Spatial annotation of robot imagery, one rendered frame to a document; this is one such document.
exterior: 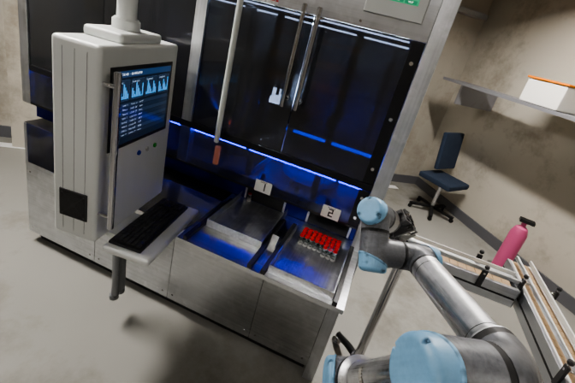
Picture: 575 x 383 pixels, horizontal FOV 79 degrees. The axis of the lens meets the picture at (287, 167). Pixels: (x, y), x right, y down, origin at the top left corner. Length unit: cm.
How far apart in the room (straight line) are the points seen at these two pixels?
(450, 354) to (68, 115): 127
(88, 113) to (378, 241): 101
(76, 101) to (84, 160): 21
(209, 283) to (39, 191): 125
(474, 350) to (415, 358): 9
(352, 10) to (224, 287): 152
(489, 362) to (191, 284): 175
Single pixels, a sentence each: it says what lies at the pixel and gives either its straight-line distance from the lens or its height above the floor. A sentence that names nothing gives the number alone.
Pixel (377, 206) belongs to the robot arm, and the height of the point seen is 138.
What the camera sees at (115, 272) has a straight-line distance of 208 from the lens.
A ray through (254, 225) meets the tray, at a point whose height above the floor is 88.
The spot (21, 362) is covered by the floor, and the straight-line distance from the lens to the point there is 228.
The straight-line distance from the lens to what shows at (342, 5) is 146.
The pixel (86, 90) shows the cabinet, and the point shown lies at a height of 140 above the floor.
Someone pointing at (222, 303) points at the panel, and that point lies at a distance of 214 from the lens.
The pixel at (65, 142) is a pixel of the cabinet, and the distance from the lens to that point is 145.
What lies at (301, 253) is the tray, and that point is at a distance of 152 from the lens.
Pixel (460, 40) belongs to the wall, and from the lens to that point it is 524.
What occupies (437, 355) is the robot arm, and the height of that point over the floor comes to 136.
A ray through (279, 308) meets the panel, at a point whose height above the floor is 38.
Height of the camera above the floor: 175
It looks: 22 degrees down
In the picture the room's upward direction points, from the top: 15 degrees clockwise
